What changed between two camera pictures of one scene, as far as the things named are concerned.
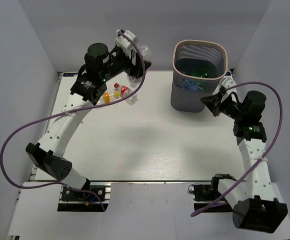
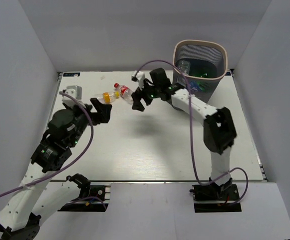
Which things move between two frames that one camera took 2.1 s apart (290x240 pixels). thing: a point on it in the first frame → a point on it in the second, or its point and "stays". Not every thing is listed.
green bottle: (205, 75) stays
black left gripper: (136, 70) → (103, 114)
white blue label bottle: (146, 54) → (184, 66)
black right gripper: (212, 102) → (139, 95)
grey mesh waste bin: (198, 66) stays
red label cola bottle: (125, 91) stays
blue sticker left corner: (69, 74) stays
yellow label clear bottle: (107, 97) stays
